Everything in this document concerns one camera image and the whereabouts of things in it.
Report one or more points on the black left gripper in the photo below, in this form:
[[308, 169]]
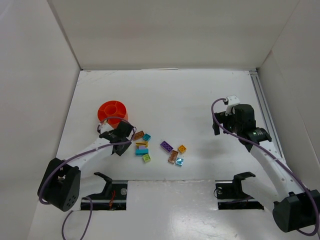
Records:
[[124, 139]]

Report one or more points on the lime green lego brick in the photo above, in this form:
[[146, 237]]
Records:
[[146, 158]]

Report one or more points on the purple lego plate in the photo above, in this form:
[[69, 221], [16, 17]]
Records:
[[166, 146]]

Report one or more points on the long teal lego brick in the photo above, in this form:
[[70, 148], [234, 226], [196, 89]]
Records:
[[141, 152]]

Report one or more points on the brown lego plate lower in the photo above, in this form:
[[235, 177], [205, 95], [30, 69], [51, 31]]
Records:
[[173, 156]]

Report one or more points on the brown lego plate upper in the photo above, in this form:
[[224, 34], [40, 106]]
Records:
[[138, 135]]

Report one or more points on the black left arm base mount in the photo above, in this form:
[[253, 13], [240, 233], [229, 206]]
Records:
[[101, 193]]

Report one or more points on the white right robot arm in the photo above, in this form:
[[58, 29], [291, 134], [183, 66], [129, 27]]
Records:
[[294, 207]]

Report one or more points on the brown lego plate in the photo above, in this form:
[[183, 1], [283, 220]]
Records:
[[173, 156], [138, 135]]

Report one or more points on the light blue lego brick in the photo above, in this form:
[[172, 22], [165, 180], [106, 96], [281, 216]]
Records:
[[179, 162]]

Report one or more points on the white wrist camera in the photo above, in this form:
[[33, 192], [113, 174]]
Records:
[[104, 128], [230, 102]]

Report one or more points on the orange yellow lego brick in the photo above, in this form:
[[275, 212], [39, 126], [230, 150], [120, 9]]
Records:
[[182, 149]]

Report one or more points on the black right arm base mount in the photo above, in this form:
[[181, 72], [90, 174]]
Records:
[[230, 195]]

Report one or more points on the orange round divided container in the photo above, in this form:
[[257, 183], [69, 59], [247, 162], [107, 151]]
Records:
[[112, 108]]

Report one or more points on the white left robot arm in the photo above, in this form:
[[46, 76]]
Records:
[[67, 181]]

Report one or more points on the aluminium rail right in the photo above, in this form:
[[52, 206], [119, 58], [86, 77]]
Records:
[[265, 111]]

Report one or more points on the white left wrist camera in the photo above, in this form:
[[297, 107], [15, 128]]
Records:
[[104, 128]]

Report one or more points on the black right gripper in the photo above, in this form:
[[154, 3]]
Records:
[[222, 122]]

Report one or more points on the small teal lego brick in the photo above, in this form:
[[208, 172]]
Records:
[[146, 137]]

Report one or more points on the yellow black striped lego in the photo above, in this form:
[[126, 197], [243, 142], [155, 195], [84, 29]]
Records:
[[142, 144]]

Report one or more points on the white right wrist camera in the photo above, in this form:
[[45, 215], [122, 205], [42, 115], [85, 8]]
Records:
[[230, 102]]

